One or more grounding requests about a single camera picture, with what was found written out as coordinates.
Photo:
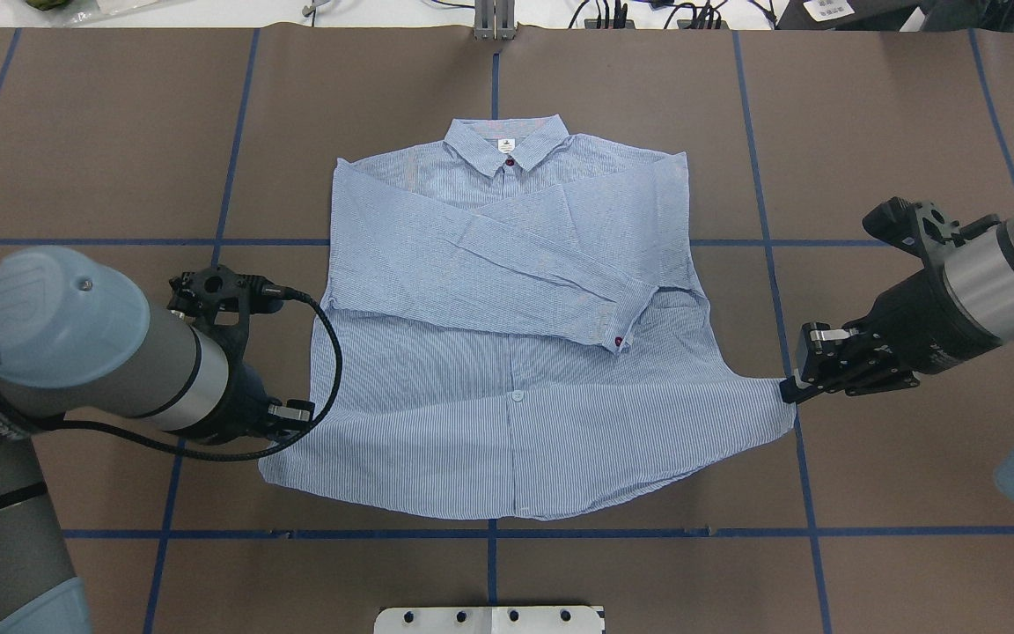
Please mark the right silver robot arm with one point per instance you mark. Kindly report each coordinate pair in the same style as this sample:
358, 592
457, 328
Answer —
981, 277

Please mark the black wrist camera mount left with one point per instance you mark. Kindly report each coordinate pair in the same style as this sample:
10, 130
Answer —
220, 303

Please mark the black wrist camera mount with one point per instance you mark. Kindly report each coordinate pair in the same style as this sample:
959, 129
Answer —
921, 229
220, 303

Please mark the aluminium frame post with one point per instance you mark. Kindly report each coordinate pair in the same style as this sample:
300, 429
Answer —
495, 20

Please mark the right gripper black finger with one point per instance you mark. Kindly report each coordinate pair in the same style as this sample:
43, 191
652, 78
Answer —
795, 389

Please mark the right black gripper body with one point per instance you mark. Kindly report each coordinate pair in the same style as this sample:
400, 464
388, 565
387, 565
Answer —
910, 322

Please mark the green fabric pouch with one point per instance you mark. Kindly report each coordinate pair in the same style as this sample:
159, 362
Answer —
47, 5

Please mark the light blue striped shirt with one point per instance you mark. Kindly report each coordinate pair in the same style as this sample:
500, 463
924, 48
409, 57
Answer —
523, 331

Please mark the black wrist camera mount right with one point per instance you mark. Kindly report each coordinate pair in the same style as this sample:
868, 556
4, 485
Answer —
921, 229

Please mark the brown paper table mat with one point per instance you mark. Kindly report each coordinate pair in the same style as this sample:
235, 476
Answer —
161, 150

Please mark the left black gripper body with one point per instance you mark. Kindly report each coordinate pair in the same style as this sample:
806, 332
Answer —
246, 401

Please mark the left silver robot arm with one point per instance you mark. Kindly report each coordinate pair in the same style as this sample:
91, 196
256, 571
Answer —
83, 349

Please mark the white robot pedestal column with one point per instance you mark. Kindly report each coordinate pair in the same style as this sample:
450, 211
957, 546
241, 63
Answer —
492, 619

